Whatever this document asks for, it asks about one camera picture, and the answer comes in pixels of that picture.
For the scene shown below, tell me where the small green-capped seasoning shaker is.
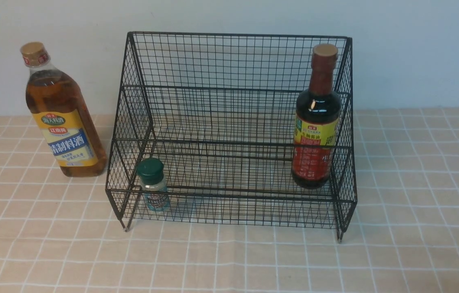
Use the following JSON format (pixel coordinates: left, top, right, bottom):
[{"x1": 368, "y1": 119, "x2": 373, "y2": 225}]
[{"x1": 136, "y1": 157, "x2": 170, "y2": 214}]

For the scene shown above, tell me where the dark soy sauce bottle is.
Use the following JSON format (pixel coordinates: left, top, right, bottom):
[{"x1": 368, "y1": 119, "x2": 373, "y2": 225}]
[{"x1": 291, "y1": 44, "x2": 342, "y2": 189}]

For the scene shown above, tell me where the amber cooking wine bottle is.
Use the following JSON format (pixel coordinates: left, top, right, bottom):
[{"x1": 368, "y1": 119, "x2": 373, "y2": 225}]
[{"x1": 20, "y1": 42, "x2": 107, "y2": 177}]

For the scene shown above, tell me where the beige checkered tablecloth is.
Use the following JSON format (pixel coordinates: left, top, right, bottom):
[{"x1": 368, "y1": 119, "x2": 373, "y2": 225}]
[{"x1": 0, "y1": 108, "x2": 459, "y2": 293}]

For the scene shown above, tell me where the black wire mesh rack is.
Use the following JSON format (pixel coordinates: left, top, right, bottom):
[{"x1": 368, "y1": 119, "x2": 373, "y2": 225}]
[{"x1": 105, "y1": 31, "x2": 358, "y2": 241}]

